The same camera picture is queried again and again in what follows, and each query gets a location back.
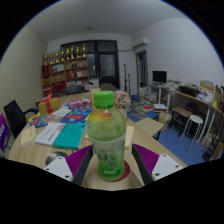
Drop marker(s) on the white wall air conditioner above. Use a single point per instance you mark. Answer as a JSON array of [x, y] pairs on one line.
[[140, 43]]

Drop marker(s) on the wooden shelf unit with trophies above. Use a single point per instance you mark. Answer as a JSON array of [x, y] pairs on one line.
[[63, 71]]

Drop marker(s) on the long wooden side desk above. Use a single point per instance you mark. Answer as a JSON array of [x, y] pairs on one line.
[[193, 98]]

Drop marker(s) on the teal book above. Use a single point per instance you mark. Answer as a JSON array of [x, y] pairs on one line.
[[70, 135]]

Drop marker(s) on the brown wooden stool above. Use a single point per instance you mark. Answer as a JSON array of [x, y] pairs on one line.
[[181, 111]]

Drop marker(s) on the pink flower bouquet pot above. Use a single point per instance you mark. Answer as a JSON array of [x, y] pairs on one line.
[[122, 99]]

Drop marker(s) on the white round stool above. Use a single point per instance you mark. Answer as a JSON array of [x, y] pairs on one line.
[[194, 119]]

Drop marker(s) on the purple sign board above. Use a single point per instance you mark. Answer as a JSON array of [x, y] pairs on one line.
[[3, 131]]

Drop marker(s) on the tan carton box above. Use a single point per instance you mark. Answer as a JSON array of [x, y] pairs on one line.
[[94, 90]]

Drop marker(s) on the green tea plastic bottle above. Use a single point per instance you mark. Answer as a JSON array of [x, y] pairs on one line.
[[106, 140]]

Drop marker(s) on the pink wrapped pack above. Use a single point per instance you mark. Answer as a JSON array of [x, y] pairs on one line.
[[79, 104]]

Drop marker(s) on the yellow gift box red ribbon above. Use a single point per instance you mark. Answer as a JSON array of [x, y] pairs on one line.
[[49, 106]]

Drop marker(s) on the dark glass door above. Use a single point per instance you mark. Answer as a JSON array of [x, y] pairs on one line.
[[108, 63]]

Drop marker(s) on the pale yellow paper pad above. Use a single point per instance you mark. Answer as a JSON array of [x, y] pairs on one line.
[[129, 136]]

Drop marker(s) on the pile of books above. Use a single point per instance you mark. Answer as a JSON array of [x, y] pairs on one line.
[[147, 96]]

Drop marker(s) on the blue printed book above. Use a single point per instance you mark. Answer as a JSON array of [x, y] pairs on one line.
[[75, 116]]

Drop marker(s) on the beige flat block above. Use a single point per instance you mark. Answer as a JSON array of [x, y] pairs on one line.
[[28, 135]]

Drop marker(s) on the white printed booklet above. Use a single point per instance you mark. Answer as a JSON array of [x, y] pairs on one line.
[[48, 133]]

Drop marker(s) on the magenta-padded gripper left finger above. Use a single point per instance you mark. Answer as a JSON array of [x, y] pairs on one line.
[[77, 160]]

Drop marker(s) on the black office chair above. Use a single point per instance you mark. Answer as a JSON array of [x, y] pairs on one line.
[[15, 116]]

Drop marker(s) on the black case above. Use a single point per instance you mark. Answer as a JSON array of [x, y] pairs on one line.
[[189, 91]]

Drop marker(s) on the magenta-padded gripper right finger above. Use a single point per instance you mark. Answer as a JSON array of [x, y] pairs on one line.
[[148, 159]]

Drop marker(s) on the black tripod stand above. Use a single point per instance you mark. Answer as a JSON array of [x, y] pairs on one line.
[[125, 78]]

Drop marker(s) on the light wooden side table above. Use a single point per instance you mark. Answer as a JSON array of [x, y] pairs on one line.
[[148, 126]]

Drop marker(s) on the colourful printed book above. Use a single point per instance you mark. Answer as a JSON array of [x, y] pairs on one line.
[[39, 121]]

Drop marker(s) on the computer monitor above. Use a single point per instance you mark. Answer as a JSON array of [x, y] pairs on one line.
[[159, 76]]

